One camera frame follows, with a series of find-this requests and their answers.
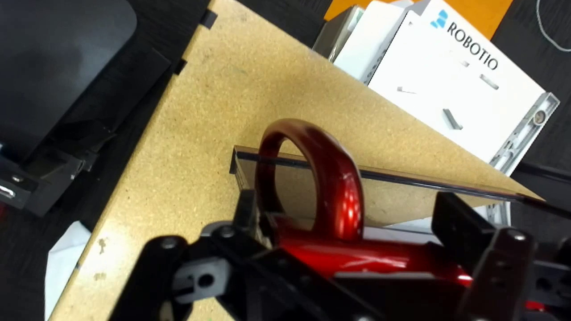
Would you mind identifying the white Robotiq box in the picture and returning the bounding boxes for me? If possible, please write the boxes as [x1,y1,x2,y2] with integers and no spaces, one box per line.
[313,0,560,175]

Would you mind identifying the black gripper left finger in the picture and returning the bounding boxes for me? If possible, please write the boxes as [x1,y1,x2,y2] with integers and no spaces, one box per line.
[108,223,381,321]

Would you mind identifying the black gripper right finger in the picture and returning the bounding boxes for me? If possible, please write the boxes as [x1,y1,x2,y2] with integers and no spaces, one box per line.
[429,191,571,321]

